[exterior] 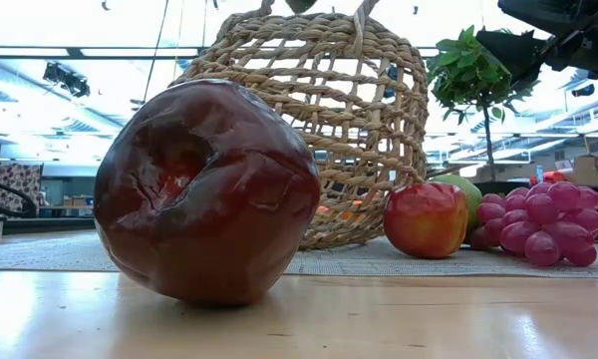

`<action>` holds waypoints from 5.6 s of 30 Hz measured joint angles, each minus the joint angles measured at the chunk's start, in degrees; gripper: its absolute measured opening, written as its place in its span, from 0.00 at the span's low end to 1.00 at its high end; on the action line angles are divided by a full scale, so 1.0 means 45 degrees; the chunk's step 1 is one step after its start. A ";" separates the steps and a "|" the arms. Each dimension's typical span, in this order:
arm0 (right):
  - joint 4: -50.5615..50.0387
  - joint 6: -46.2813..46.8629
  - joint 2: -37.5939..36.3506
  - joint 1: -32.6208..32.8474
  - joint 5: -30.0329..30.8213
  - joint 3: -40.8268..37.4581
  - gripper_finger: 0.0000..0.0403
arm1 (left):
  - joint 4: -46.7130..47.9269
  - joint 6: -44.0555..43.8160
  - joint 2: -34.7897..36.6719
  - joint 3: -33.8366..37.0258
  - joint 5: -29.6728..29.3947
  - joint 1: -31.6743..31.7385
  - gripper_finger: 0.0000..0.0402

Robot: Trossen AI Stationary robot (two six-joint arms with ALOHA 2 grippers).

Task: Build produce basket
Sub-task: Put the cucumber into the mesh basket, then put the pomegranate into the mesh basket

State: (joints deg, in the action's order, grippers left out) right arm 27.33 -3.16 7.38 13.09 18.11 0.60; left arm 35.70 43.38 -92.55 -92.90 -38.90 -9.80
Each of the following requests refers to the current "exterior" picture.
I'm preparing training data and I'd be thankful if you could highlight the black plant pot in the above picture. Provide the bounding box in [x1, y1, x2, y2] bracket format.
[472, 179, 532, 196]

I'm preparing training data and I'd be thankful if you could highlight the small red yellow apple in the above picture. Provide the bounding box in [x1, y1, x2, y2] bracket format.
[383, 181, 469, 259]

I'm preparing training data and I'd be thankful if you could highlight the red plastic container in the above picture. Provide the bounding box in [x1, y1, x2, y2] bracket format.
[530, 171, 567, 186]

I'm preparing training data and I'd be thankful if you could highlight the orange mandarin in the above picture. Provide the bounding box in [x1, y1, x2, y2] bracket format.
[316, 198, 368, 223]

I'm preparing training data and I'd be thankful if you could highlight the grey woven placemat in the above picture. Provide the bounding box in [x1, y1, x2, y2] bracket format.
[0, 232, 598, 279]

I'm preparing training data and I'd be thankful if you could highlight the green artificial tree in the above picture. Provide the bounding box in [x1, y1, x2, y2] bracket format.
[426, 24, 542, 181]

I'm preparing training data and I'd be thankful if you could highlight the green pear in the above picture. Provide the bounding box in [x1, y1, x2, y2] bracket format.
[431, 173, 483, 235]

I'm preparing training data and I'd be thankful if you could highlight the woven seagrass basket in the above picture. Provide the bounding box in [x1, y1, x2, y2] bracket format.
[167, 0, 431, 251]

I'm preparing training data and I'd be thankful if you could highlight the purple grape bunch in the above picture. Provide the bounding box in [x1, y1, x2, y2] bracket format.
[467, 180, 598, 268]

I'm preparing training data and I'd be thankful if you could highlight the black ceiling device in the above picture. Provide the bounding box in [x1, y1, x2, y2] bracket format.
[42, 62, 91, 99]

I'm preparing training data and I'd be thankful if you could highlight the black cable loop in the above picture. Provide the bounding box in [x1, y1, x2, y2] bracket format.
[0, 172, 39, 219]

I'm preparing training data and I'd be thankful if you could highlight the cardboard box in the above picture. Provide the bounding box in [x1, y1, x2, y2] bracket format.
[572, 152, 598, 188]

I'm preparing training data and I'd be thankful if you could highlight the brown patterned cushion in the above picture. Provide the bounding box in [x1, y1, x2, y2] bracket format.
[0, 163, 44, 213]

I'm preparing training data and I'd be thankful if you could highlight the thin black cable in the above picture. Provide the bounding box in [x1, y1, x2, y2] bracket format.
[142, 0, 171, 106]

